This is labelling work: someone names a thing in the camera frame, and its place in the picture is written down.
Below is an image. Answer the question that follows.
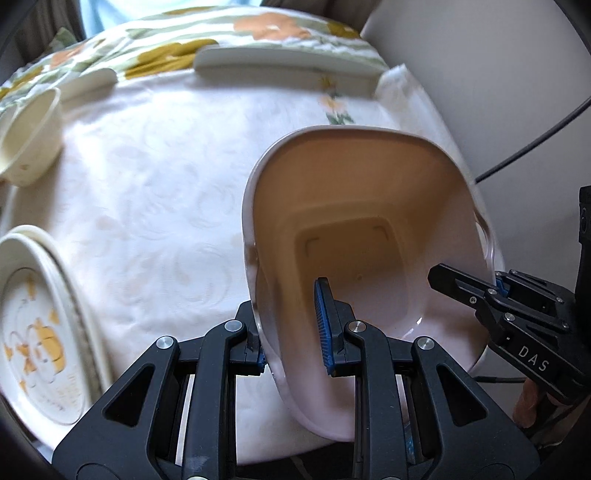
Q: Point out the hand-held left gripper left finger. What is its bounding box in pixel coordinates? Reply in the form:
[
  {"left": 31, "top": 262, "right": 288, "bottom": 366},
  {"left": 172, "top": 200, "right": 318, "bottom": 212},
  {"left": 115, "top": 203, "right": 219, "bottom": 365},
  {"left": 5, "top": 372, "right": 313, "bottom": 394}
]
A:
[{"left": 52, "top": 302, "right": 267, "bottom": 480}]

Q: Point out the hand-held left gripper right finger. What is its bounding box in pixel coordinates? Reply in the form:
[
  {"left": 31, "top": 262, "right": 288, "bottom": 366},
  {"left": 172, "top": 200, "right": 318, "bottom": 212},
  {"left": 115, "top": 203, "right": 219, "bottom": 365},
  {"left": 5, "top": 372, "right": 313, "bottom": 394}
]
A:
[{"left": 314, "top": 277, "right": 542, "bottom": 480}]

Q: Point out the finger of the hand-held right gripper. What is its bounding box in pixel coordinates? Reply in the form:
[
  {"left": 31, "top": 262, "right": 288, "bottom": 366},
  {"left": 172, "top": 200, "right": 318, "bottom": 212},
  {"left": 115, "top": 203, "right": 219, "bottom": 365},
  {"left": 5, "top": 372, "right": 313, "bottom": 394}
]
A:
[
  {"left": 427, "top": 262, "right": 498, "bottom": 315},
  {"left": 495, "top": 268, "right": 576, "bottom": 332}
]

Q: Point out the pink square bowl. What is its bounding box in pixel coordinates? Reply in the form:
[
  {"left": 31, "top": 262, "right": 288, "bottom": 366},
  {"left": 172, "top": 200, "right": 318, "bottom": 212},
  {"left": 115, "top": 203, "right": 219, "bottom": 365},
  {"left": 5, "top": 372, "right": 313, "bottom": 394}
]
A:
[{"left": 242, "top": 126, "right": 502, "bottom": 444}]

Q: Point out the plain white plate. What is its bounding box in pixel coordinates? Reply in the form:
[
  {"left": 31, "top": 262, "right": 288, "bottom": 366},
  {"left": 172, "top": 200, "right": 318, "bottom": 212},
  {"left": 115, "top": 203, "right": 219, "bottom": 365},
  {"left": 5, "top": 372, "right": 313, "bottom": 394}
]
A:
[{"left": 0, "top": 224, "right": 112, "bottom": 402}]

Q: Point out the cream round bowl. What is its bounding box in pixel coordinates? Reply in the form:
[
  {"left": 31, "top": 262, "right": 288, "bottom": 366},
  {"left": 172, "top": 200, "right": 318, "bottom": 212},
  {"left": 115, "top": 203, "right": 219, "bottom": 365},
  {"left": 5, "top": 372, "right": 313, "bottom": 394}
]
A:
[{"left": 0, "top": 88, "right": 64, "bottom": 188}]

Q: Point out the person's right hand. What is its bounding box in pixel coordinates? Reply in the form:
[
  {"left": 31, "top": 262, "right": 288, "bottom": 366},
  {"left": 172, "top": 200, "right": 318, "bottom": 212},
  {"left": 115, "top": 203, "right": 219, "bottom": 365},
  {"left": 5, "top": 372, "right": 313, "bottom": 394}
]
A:
[{"left": 515, "top": 381, "right": 553, "bottom": 431}]

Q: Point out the white floral tablecloth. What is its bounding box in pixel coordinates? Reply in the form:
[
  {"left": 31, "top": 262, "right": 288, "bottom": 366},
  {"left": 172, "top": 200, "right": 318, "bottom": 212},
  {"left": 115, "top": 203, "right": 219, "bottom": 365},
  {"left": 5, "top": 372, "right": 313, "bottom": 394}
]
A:
[{"left": 0, "top": 69, "right": 491, "bottom": 468}]

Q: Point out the white plastic bag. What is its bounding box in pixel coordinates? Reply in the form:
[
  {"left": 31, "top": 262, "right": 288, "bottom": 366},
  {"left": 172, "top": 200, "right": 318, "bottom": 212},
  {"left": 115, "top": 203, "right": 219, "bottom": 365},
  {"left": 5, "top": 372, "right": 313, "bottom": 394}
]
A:
[{"left": 376, "top": 64, "right": 419, "bottom": 104}]

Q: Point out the floral striped blanket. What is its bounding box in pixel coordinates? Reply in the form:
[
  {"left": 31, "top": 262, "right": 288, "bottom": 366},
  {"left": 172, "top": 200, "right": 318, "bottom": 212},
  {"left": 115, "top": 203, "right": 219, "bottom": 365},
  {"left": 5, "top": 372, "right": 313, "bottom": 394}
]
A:
[{"left": 0, "top": 0, "right": 384, "bottom": 121}]

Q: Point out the green pillow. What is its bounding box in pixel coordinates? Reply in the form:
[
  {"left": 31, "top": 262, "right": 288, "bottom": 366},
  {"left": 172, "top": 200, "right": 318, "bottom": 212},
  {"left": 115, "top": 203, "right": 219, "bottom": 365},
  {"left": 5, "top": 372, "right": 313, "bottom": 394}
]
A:
[{"left": 45, "top": 27, "right": 78, "bottom": 52}]

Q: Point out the light blue cloth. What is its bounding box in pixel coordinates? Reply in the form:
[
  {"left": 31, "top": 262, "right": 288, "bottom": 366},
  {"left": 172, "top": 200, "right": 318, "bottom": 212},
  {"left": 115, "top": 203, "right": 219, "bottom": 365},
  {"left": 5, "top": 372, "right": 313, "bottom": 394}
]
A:
[{"left": 78, "top": 0, "right": 273, "bottom": 16}]

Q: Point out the brown curtain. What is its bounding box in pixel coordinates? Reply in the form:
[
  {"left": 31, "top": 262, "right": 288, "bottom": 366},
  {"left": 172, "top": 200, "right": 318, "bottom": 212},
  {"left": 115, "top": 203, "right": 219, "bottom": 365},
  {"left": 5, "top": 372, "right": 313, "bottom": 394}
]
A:
[{"left": 14, "top": 0, "right": 86, "bottom": 58}]

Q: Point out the black cable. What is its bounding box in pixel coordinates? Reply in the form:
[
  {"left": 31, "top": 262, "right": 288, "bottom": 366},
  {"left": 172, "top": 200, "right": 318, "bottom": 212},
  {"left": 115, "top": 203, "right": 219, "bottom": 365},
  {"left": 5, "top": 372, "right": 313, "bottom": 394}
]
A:
[{"left": 475, "top": 96, "right": 591, "bottom": 182}]

